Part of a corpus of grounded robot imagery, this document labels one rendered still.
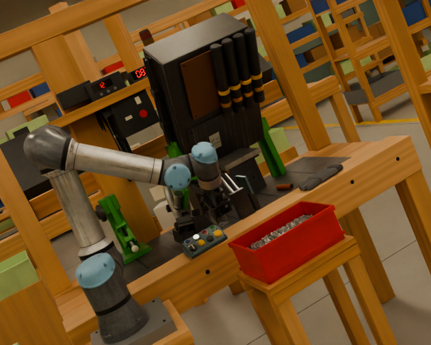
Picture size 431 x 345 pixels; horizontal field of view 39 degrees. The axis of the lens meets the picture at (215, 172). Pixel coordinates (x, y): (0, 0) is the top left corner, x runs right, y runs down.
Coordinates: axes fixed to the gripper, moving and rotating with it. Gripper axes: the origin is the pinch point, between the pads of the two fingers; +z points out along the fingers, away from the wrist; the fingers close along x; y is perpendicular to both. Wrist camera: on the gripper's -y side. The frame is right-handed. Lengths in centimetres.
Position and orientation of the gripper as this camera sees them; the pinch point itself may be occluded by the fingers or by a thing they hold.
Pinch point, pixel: (215, 220)
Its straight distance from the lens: 212.5
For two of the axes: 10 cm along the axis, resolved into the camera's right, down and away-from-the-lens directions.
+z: 1.4, 7.2, 6.8
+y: 5.2, 5.3, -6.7
